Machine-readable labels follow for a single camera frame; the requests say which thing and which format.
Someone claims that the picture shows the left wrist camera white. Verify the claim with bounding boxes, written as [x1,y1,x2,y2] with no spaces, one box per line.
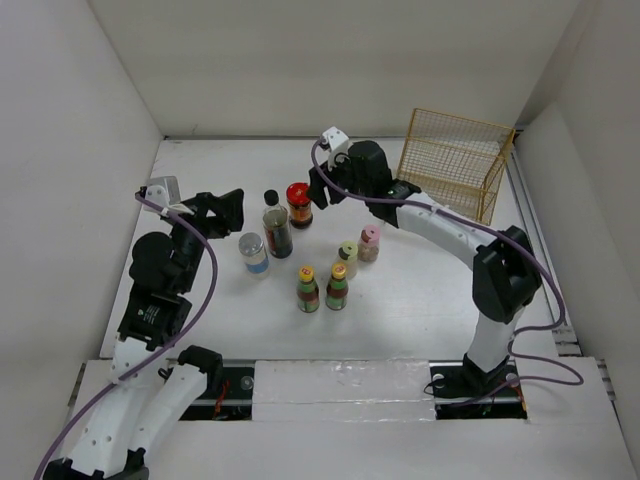
[139,176,181,218]

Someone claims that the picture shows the yellow cap sauce bottle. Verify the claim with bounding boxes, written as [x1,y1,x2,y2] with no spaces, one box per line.
[296,265,319,313]
[325,262,349,311]

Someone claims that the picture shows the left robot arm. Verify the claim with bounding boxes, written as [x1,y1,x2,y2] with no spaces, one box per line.
[35,187,244,479]

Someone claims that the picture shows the gold wire rack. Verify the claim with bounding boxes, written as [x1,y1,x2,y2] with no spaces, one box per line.
[397,108,515,225]

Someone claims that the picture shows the silver lid white granule jar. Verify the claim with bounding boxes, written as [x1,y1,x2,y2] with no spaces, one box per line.
[238,232,269,278]

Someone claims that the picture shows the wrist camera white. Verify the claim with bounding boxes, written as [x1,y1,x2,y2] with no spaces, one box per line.
[320,126,350,170]
[139,176,181,218]

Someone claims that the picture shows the yellow-green lid spice shaker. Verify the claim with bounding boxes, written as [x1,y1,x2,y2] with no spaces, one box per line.
[337,241,359,280]

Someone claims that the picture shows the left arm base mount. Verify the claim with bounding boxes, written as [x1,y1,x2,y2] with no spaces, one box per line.
[180,363,255,422]

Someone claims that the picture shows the tall dark soy sauce bottle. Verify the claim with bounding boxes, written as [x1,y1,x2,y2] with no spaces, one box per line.
[262,189,293,259]

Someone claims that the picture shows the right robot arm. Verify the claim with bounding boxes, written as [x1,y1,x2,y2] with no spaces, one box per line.
[308,135,542,396]

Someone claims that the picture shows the red lid sauce jar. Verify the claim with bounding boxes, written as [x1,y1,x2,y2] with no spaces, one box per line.
[286,182,313,229]

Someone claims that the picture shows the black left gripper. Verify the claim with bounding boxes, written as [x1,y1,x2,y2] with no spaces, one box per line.
[165,187,243,290]

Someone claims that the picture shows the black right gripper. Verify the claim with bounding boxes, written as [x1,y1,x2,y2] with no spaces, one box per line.
[305,147,372,209]

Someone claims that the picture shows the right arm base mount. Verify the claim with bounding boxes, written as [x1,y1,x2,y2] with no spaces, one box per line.
[423,363,528,420]

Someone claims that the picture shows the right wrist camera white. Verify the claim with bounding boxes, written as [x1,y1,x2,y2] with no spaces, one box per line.
[320,126,350,170]

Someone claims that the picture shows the pink lid spice shaker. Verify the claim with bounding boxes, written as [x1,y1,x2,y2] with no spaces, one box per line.
[358,225,380,263]

